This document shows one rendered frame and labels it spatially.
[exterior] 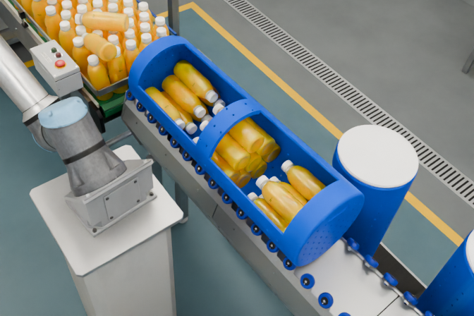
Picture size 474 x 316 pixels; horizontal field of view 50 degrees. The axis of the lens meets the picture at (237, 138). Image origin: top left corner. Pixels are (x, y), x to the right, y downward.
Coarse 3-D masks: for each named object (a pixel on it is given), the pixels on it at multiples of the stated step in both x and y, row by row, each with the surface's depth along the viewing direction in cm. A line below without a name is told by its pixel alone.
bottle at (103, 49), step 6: (84, 36) 197; (90, 36) 192; (96, 36) 191; (84, 42) 194; (90, 42) 190; (96, 42) 187; (102, 42) 186; (108, 42) 186; (90, 48) 190; (96, 48) 186; (102, 48) 184; (108, 48) 186; (114, 48) 187; (96, 54) 188; (102, 54) 185; (108, 54) 187; (114, 54) 188; (108, 60) 188
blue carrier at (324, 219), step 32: (160, 64) 186; (192, 64) 197; (224, 96) 187; (224, 128) 154; (320, 160) 149; (256, 192) 171; (320, 192) 139; (352, 192) 141; (256, 224) 153; (288, 224) 139; (320, 224) 136; (288, 256) 144
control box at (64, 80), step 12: (36, 48) 191; (48, 48) 192; (60, 48) 192; (36, 60) 191; (48, 60) 187; (72, 60) 188; (48, 72) 184; (60, 72) 183; (72, 72) 185; (60, 84) 185; (72, 84) 189; (60, 96) 188
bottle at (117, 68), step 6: (120, 54) 195; (114, 60) 194; (120, 60) 195; (108, 66) 197; (114, 66) 195; (120, 66) 196; (114, 72) 197; (120, 72) 198; (126, 72) 202; (114, 78) 200; (120, 78) 200; (114, 90) 205; (120, 90) 205
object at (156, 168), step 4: (148, 156) 221; (152, 160) 219; (152, 164) 220; (156, 164) 221; (152, 168) 221; (156, 168) 223; (160, 168) 225; (152, 172) 223; (156, 172) 225; (160, 172) 227; (156, 176) 227; (160, 176) 229; (160, 180) 231
